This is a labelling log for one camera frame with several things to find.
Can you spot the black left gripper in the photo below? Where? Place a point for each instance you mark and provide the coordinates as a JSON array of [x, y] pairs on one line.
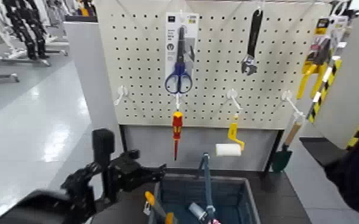
[[126, 172]]

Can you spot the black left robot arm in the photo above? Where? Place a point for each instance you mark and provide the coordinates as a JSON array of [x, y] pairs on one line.
[[76, 187]]

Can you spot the grey tube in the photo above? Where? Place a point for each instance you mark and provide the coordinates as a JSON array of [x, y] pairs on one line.
[[196, 212]]

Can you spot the teal crate with grey rim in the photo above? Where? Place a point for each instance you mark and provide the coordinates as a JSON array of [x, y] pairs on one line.
[[249, 200]]

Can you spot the yellow grey hand tool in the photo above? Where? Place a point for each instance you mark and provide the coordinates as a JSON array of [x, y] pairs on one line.
[[149, 197]]

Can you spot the grey display stand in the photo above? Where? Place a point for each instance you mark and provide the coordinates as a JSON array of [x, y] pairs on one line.
[[198, 147]]

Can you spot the red yellow screwdriver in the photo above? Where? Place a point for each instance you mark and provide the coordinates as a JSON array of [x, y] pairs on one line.
[[177, 125]]

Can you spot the black upright block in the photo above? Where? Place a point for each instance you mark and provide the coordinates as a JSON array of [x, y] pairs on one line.
[[103, 144]]

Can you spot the pink small item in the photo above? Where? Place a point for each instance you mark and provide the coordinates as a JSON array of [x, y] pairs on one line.
[[214, 221]]

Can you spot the beige perforated pegboard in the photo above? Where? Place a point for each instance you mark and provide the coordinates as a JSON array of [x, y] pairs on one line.
[[214, 104]]

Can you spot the blue scissors on card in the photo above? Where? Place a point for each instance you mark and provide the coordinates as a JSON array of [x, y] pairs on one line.
[[179, 47]]

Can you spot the grey wheeled stand base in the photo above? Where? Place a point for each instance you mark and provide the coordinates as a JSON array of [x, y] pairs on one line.
[[19, 61]]

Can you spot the black steel adjustable wrench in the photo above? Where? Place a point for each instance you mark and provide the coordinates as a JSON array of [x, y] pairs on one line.
[[254, 31]]

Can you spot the yellow black striped bar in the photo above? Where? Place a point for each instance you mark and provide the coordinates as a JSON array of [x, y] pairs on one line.
[[315, 108]]

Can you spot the yellow black machine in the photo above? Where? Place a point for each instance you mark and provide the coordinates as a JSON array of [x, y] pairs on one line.
[[85, 11]]

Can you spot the black robot on stand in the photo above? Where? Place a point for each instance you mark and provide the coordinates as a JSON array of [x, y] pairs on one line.
[[26, 31]]

